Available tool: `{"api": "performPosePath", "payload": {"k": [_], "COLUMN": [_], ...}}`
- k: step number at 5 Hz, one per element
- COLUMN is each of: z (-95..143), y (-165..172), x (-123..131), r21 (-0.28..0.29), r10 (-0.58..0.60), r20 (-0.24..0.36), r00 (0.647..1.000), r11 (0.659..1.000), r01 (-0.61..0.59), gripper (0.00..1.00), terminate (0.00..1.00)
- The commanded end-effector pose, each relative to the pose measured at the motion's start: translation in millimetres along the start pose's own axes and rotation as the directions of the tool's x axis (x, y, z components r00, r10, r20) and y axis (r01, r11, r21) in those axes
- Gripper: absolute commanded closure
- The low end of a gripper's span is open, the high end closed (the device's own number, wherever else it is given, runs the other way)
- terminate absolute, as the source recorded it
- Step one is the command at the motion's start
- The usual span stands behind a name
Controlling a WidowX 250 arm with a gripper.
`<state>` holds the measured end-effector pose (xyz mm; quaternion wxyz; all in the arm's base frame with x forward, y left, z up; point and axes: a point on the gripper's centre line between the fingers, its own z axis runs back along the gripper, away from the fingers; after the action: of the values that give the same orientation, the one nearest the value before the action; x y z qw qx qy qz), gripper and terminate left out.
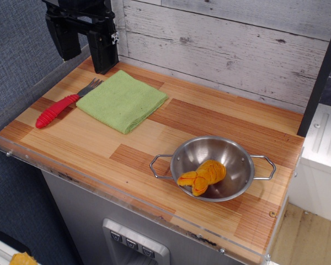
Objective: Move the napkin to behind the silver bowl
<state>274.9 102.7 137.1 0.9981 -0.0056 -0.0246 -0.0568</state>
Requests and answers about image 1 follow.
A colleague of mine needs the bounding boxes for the right black frame post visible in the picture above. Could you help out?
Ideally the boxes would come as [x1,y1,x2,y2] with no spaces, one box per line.
[297,39,331,137]

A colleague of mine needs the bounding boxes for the silver dispenser button panel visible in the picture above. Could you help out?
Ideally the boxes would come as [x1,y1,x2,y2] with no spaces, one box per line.
[103,218,170,264]

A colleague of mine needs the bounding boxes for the grey toy fridge cabinet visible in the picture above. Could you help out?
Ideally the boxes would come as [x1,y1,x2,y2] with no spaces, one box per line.
[43,172,240,264]

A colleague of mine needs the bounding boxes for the green towel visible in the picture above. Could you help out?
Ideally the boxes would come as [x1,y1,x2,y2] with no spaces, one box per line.
[76,70,168,134]

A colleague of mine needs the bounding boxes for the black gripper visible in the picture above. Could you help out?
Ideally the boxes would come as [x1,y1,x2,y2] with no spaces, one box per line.
[44,1,119,75]

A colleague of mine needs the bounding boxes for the red handled fork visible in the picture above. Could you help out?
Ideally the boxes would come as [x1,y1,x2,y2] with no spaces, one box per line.
[35,78,103,129]

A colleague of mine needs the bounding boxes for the steel colander with handles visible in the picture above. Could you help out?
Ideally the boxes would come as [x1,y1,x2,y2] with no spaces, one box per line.
[150,135,276,203]

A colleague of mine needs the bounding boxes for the white ribbed appliance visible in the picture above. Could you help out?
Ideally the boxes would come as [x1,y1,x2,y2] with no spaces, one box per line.
[288,104,331,221]

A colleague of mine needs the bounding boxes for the clear acrylic table guard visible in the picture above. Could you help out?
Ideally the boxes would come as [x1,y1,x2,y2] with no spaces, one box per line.
[0,41,303,264]

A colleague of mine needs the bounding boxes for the orange plush fish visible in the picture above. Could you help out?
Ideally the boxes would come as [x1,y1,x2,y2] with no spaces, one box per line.
[177,160,227,197]

